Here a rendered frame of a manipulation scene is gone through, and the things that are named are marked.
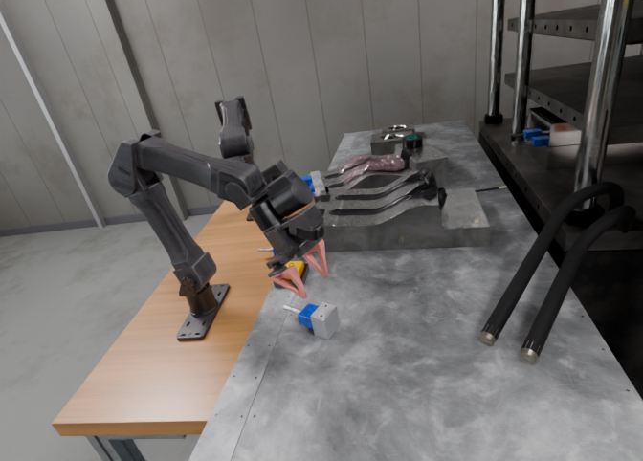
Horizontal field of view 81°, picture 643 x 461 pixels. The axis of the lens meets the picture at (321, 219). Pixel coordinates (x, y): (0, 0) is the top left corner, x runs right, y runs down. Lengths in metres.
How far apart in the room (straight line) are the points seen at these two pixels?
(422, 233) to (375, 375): 0.45
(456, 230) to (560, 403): 0.48
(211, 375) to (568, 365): 0.66
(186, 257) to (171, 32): 2.73
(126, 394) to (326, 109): 2.68
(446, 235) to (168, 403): 0.76
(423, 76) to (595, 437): 2.78
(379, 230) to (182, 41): 2.68
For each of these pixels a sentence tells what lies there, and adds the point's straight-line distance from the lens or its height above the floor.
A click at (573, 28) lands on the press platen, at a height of 1.27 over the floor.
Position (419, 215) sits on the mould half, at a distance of 1.03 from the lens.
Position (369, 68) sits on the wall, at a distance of 3.15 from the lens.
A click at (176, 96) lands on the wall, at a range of 3.52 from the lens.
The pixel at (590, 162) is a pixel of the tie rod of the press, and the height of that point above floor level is 0.97.
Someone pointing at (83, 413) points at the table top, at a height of 0.80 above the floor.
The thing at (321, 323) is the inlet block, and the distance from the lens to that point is 0.80.
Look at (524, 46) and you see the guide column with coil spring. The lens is 1.85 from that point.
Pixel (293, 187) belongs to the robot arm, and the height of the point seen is 1.13.
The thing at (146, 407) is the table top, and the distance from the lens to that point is 0.86.
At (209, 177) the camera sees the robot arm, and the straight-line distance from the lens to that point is 0.74.
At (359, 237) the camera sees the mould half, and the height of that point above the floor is 0.85.
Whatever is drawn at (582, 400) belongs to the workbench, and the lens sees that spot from 0.77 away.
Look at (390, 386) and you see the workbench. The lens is 0.74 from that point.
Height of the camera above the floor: 1.38
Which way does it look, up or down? 26 degrees down
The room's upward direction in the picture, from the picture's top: 10 degrees counter-clockwise
